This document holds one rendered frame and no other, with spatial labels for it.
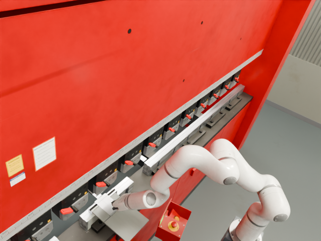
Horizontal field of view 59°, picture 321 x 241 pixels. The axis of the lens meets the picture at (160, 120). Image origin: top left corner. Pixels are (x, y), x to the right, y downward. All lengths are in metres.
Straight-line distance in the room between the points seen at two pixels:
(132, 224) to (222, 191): 1.82
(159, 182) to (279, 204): 0.56
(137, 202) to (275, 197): 0.65
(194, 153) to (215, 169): 0.10
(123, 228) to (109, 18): 1.09
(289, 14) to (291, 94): 2.20
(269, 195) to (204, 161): 0.44
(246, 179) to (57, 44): 0.93
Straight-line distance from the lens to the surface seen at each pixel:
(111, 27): 0.98
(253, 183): 1.35
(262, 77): 3.20
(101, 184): 1.40
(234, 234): 1.77
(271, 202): 1.46
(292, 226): 3.44
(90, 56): 0.95
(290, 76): 4.89
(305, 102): 5.01
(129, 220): 1.66
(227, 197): 3.28
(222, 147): 1.24
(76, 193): 1.36
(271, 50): 3.10
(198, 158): 1.17
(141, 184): 1.97
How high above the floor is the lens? 2.41
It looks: 38 degrees down
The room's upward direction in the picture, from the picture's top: 13 degrees clockwise
